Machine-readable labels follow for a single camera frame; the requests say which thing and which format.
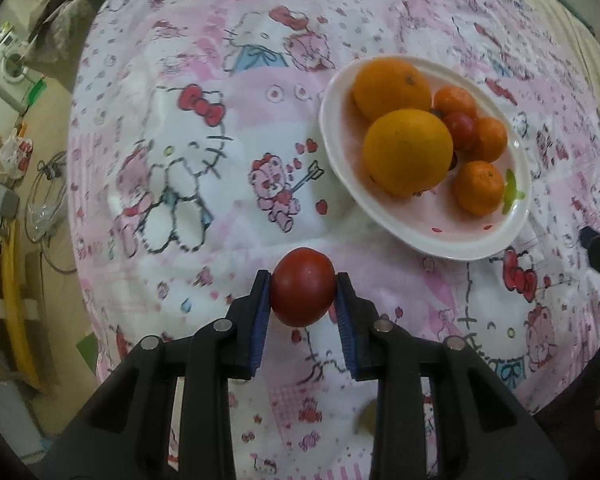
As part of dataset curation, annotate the plastic bag on floor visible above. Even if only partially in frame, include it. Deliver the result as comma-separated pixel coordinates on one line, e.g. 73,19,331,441
0,133,33,180

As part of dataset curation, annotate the large yellow-orange orange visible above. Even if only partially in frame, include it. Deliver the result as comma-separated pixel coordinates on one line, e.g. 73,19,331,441
362,108,454,198

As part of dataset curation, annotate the white washing machine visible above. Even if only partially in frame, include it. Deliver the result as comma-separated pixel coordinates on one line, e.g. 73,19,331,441
0,23,46,116

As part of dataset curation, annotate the small mandarin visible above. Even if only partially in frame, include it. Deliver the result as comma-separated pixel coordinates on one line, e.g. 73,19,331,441
432,86,478,119
470,117,508,162
452,160,505,217

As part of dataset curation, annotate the coiled hose on floor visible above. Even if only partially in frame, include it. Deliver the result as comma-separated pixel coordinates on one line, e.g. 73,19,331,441
24,152,79,276

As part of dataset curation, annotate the pink white strawberry plate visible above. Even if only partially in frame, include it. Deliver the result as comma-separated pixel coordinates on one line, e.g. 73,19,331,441
318,58,531,261

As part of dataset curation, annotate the dark purple grape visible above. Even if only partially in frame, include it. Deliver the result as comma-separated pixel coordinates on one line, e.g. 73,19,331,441
449,152,458,171

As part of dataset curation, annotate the small red tomato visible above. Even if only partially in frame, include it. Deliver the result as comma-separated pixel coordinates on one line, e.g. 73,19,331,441
442,112,476,152

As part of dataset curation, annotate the pink cartoon cat bedsheet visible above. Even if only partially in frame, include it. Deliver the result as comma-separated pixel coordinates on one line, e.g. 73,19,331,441
66,0,600,480

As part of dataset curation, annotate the yellow wooden chair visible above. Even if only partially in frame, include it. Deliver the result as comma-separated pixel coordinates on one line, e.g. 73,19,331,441
0,219,43,391

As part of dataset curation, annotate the large red tomato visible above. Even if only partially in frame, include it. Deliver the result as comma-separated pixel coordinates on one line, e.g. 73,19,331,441
270,247,336,327

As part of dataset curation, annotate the large orange with stem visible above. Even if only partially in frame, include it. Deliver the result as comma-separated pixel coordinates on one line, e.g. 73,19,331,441
352,56,432,122

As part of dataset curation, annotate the green grape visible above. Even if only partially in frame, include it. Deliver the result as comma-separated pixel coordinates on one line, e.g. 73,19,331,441
355,399,377,438

